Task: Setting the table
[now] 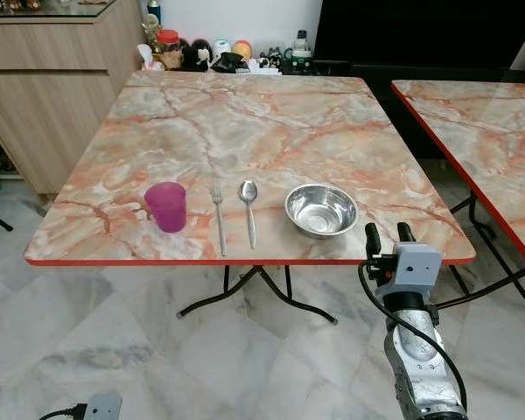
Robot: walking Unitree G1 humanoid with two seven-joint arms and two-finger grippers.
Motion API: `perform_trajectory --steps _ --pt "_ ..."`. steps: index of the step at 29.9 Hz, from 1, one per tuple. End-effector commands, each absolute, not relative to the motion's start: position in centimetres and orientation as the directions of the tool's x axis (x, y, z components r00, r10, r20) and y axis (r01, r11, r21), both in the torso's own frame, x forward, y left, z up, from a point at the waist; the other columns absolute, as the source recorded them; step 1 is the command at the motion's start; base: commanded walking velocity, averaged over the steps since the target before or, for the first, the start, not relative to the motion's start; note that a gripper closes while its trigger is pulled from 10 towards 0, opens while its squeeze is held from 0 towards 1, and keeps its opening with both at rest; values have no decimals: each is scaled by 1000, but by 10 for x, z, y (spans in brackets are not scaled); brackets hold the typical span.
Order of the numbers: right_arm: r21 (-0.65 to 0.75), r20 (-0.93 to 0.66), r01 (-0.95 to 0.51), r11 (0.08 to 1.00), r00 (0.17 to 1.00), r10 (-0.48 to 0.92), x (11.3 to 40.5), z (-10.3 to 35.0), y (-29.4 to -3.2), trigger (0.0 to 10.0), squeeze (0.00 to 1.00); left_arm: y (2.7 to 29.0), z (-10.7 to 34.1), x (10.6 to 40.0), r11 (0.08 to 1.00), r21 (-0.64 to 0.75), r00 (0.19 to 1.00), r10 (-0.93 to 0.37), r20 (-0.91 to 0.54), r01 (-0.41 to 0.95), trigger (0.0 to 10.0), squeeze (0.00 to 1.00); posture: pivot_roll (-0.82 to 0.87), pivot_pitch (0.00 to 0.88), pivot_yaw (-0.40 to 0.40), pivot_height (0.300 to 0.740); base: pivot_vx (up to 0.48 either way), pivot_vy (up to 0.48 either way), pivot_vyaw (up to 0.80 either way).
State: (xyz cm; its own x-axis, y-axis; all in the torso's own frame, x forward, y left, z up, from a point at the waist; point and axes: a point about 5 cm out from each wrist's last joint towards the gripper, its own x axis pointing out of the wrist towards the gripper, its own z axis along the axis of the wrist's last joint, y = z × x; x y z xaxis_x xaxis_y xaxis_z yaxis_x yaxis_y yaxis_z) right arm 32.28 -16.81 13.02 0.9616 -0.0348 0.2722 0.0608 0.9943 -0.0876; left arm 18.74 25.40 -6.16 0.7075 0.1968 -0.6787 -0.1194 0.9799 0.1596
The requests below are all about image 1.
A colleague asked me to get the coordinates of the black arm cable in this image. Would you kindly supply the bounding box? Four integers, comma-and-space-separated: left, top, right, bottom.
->
358, 260, 470, 417
39, 403, 89, 420

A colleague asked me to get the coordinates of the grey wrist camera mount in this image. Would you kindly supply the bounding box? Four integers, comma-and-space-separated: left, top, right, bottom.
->
392, 244, 444, 296
84, 392, 123, 420

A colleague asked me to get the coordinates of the steel bowl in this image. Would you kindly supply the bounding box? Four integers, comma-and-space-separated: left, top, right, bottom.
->
284, 184, 360, 239

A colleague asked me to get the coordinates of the steel fork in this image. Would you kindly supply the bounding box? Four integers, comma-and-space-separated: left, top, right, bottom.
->
210, 185, 228, 257

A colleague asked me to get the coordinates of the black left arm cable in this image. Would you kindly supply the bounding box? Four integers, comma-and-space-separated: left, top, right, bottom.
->
39, 403, 89, 420

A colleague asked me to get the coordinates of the light wooden cabinet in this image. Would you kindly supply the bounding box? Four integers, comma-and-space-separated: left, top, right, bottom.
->
0, 0, 147, 195

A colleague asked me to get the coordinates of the steel spoon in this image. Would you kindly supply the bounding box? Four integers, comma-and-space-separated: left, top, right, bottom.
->
239, 180, 260, 249

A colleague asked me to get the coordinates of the marble-top folding table, bare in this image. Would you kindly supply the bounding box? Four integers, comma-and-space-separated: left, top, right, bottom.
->
390, 79, 525, 312

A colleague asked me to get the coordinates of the yellow orange round figurine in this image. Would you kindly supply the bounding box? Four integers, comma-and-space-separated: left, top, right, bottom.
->
232, 39, 255, 60

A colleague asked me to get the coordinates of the pink plastic cup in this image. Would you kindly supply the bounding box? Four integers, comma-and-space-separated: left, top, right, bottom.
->
143, 182, 187, 234

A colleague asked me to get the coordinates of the marble-top folding table, set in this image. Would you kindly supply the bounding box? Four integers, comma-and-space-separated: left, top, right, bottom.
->
24, 70, 478, 326

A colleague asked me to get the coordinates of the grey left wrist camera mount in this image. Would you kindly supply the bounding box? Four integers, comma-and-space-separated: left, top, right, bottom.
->
84, 392, 123, 420

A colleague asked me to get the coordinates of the red-lidded glass jar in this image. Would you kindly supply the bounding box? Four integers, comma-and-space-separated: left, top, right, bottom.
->
156, 29, 182, 71

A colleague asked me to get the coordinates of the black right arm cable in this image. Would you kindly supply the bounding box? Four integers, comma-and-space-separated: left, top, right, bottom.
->
358, 260, 470, 417

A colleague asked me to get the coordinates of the black television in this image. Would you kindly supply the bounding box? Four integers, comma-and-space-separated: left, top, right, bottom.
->
312, 0, 525, 67

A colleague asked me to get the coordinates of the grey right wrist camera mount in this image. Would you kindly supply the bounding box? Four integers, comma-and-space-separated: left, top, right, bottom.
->
392, 244, 444, 296

